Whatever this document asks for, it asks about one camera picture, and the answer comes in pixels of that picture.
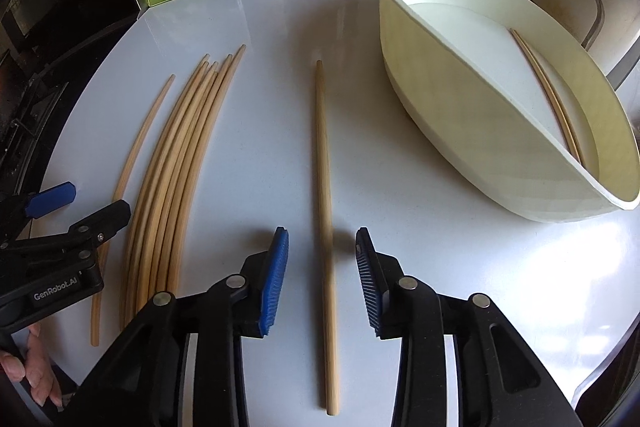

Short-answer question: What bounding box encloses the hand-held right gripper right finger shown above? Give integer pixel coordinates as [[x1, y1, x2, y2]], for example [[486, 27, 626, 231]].
[[355, 227, 586, 427]]

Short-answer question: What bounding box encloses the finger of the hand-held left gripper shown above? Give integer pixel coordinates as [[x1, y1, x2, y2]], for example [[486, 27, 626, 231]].
[[0, 200, 132, 264], [0, 182, 77, 230]]

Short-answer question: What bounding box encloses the bundle of bamboo chopsticks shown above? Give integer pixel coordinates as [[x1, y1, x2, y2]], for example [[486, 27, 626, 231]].
[[120, 44, 247, 333]]

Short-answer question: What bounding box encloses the person's left hand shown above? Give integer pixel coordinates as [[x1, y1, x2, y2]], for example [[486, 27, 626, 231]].
[[0, 324, 63, 408]]

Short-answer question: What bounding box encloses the black gas stove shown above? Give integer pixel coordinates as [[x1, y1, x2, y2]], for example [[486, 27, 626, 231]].
[[0, 0, 142, 208]]

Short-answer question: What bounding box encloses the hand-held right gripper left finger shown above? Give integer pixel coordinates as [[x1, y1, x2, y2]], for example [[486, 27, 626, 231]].
[[60, 227, 291, 427]]

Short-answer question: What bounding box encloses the cream oval container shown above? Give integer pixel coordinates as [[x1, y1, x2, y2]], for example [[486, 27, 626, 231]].
[[375, 0, 640, 224]]

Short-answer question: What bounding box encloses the bamboo chopstick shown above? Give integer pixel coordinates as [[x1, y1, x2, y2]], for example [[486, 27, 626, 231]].
[[90, 74, 177, 348], [510, 29, 577, 156], [515, 32, 584, 166], [314, 60, 342, 417]]

